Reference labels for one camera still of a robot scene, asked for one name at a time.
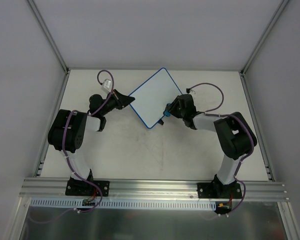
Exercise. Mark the aluminium mounting rail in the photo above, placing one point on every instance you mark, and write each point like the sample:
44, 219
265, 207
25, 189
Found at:
133, 189

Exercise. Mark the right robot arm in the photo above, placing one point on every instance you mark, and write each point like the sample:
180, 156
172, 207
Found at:
235, 137

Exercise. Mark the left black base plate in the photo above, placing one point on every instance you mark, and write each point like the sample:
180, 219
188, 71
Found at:
80, 188

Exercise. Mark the slotted cable duct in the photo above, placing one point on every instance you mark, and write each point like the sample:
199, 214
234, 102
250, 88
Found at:
107, 203

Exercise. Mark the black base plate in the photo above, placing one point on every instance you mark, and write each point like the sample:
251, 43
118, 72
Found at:
212, 190
80, 188

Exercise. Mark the aluminium frame post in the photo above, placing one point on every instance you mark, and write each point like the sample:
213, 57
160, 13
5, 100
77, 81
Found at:
47, 34
265, 34

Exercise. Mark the left aluminium frame post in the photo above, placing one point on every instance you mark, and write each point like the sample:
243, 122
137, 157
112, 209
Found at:
47, 34

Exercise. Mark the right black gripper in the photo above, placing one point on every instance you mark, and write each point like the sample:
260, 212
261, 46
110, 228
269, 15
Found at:
176, 107

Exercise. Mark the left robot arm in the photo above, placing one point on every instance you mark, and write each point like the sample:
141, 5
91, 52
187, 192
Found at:
67, 133

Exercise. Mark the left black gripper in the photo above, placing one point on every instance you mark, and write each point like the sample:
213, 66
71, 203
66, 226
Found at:
117, 99

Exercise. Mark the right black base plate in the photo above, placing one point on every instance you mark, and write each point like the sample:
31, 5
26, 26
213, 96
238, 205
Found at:
212, 190

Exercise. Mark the blue framed whiteboard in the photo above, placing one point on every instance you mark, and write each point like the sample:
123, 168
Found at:
152, 97

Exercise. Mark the blue whiteboard eraser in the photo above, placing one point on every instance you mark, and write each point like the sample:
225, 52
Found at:
166, 112

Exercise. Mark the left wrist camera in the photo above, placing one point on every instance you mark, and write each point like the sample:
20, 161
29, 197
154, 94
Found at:
107, 86

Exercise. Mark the right aluminium frame post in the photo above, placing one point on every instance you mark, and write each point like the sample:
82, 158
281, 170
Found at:
265, 34

